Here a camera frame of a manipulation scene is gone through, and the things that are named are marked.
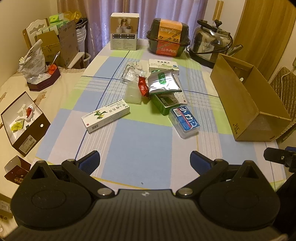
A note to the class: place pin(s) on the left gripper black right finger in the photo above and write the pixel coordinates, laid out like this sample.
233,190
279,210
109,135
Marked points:
237,197

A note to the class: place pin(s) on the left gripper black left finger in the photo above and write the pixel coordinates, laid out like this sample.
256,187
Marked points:
55,196

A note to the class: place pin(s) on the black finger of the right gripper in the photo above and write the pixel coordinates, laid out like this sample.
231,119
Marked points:
286,157

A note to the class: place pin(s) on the long white herbal box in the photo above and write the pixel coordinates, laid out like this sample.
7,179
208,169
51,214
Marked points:
105,115

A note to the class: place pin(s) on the blue label plastic case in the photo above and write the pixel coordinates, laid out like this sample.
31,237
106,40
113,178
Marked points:
184,122

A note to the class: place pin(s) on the white remote control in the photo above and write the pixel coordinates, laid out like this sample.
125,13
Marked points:
181,97

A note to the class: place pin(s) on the green throat spray box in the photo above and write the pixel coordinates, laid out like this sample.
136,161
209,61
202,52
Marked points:
160,106

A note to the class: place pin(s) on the translucent plastic container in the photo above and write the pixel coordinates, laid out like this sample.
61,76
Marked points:
132,93

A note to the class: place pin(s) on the silver green foil pouch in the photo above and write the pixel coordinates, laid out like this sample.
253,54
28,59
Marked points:
163,82

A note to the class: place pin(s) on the red small sachet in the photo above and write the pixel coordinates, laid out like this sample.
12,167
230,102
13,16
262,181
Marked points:
142,85

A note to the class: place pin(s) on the clear plastic packaging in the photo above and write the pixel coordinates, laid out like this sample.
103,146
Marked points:
133,71

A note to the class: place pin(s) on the white green medicine box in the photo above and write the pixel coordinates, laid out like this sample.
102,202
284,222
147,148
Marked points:
161,65

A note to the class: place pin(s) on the small dark red box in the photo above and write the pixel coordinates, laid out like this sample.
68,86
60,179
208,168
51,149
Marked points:
16,170

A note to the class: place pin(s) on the open brown cardboard box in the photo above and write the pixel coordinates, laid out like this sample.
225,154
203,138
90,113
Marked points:
254,110

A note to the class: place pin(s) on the quilted brown chair cushion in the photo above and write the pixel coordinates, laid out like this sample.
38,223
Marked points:
283,84

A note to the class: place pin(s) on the open brown gift box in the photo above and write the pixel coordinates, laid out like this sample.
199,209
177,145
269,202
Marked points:
25,124

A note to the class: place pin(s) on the plaid tablecloth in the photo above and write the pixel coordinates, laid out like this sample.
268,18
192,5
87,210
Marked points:
143,149

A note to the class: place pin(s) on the dark wooden tray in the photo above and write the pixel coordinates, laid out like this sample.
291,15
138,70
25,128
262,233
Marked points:
41,85

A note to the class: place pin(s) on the wooden door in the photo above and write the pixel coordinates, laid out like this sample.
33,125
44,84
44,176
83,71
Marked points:
264,30

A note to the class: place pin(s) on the crumpled silver plastic bag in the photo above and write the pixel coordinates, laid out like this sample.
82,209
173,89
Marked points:
33,66

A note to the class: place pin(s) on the stainless steel kettle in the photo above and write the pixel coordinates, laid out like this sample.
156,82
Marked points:
210,40

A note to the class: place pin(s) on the brown cardboard boxes stack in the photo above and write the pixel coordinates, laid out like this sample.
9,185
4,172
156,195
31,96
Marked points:
64,40

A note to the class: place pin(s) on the white carved chair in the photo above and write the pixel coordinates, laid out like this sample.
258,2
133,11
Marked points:
30,32

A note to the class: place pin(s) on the white plastic bucket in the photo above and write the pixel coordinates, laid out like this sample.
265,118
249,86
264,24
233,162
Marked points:
81,34

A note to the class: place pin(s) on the black orange food container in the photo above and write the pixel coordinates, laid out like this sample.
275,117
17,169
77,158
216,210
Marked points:
167,37

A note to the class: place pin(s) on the green tissue packs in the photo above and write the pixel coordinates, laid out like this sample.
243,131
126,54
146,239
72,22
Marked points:
57,21

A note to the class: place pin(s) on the yellow plastic bag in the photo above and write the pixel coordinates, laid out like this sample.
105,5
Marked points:
76,16

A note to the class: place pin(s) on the white product carton box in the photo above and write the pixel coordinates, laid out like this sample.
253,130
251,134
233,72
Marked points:
124,31

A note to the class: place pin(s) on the purple curtain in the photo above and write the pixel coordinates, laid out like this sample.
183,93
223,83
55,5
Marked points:
108,18

